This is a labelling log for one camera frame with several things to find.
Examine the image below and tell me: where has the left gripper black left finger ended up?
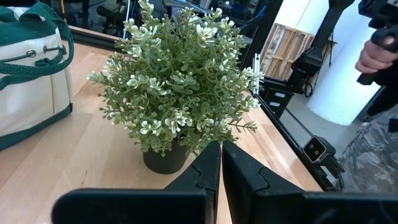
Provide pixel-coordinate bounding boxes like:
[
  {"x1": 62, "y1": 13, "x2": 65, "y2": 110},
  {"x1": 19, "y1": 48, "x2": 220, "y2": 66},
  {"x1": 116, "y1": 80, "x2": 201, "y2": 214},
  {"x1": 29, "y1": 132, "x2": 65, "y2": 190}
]
[{"x1": 164, "y1": 140, "x2": 222, "y2": 224}]

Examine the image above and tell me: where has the wooden pallet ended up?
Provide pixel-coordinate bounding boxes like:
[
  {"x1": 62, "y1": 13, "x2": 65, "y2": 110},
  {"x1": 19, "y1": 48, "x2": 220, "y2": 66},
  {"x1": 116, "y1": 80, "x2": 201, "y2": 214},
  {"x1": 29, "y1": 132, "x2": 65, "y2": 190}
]
[{"x1": 259, "y1": 22, "x2": 315, "y2": 82}]

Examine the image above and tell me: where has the black control box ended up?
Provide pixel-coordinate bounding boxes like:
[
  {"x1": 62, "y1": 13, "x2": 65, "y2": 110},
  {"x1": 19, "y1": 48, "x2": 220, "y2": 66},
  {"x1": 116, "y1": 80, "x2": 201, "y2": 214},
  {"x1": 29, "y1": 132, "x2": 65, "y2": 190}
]
[{"x1": 264, "y1": 86, "x2": 295, "y2": 119}]

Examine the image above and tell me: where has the artificial green potted plant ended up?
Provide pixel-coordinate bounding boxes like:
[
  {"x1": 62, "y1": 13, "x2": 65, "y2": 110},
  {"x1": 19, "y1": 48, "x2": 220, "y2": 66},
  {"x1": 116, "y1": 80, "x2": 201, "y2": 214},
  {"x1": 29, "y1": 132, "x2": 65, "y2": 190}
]
[{"x1": 86, "y1": 0, "x2": 266, "y2": 175}]

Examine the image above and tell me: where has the black table-level camera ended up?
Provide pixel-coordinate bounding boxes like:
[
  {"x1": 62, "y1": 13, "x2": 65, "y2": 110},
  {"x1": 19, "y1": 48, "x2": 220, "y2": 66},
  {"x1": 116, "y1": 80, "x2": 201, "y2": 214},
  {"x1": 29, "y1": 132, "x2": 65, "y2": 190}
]
[{"x1": 302, "y1": 135, "x2": 337, "y2": 164}]

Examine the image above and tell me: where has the black teleoperation handle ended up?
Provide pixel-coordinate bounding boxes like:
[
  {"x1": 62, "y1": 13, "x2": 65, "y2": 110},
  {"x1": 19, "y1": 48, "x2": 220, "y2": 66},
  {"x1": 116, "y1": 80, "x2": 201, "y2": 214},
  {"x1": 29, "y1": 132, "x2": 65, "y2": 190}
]
[{"x1": 357, "y1": 0, "x2": 398, "y2": 85}]

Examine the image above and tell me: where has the white round column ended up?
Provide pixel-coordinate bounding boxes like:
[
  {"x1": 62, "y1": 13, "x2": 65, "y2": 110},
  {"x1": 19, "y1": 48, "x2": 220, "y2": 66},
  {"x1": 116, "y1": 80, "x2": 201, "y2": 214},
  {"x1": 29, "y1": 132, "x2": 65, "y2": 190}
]
[{"x1": 307, "y1": 0, "x2": 384, "y2": 126}]

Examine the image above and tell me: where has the person's hand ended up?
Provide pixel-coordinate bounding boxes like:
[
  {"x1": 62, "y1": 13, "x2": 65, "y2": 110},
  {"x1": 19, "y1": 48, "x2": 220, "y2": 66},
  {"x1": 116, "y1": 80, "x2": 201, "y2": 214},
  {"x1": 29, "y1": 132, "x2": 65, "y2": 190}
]
[{"x1": 355, "y1": 36, "x2": 398, "y2": 75}]

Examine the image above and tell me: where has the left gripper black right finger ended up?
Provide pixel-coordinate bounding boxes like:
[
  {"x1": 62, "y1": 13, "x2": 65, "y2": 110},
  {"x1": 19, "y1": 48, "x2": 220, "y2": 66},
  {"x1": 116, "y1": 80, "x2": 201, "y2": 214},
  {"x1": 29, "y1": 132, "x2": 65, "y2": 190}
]
[{"x1": 221, "y1": 140, "x2": 305, "y2": 224}]

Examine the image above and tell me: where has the person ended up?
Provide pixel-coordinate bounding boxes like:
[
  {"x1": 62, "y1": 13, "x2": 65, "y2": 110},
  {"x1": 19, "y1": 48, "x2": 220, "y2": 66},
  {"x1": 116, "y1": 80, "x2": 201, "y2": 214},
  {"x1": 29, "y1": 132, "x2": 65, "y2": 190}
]
[{"x1": 337, "y1": 58, "x2": 398, "y2": 195}]

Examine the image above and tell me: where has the silver metal bracket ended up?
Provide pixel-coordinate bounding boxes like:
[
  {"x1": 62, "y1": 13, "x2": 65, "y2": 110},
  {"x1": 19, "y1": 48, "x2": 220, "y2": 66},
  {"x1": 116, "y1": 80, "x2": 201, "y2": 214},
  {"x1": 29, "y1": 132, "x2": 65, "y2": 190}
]
[{"x1": 252, "y1": 52, "x2": 262, "y2": 95}]

